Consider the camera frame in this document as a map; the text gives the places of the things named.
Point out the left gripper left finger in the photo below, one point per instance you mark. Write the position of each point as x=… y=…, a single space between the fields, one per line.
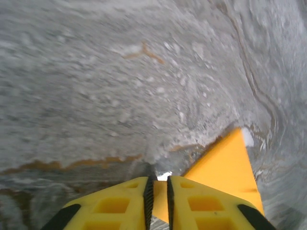
x=108 y=210

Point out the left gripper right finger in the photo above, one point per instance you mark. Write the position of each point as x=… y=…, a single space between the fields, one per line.
x=204 y=210

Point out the orange cloth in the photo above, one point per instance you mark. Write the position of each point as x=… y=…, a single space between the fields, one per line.
x=227 y=167

